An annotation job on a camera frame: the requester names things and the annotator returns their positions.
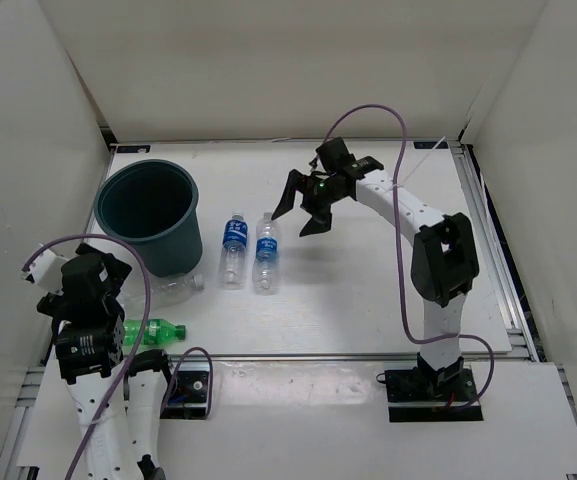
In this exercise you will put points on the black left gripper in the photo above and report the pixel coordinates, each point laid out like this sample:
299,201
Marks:
116,270

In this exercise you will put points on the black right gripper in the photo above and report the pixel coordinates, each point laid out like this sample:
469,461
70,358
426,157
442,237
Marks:
321,220

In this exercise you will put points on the clear unlabelled plastic bottle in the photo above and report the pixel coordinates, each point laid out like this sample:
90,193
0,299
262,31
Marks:
164,292

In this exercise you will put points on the green plastic soda bottle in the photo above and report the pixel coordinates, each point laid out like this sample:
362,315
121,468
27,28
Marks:
158,332

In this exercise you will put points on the light blue label water bottle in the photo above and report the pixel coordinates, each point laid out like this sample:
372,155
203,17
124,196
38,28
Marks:
265,267

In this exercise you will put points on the dark blue label water bottle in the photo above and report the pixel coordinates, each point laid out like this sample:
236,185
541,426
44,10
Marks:
232,267

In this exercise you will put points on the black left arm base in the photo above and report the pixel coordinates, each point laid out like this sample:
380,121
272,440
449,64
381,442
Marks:
189,397

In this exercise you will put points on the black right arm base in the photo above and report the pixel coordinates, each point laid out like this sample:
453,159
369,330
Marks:
411,399

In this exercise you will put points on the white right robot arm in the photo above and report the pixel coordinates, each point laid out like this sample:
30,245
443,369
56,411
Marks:
444,261

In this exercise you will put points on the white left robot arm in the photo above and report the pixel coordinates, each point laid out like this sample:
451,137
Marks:
117,405

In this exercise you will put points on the dark teal plastic bin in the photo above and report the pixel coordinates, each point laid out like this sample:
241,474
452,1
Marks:
152,206

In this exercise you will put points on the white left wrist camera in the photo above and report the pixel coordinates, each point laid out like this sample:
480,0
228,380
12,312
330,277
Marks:
45,272

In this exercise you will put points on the white cable tie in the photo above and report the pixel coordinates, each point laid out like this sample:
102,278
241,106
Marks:
439,144

